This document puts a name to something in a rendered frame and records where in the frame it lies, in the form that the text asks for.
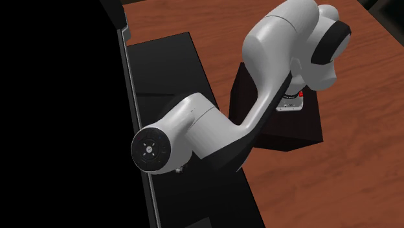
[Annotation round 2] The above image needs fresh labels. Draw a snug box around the black cabinet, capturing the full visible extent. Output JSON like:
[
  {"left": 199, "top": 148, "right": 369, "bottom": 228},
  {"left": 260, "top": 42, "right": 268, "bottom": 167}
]
[{"left": 0, "top": 0, "right": 267, "bottom": 228}]

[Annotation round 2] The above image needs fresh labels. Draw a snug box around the dark robot stand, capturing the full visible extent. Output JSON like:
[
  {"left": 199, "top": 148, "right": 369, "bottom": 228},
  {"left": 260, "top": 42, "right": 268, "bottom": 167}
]
[{"left": 229, "top": 62, "right": 324, "bottom": 152}]

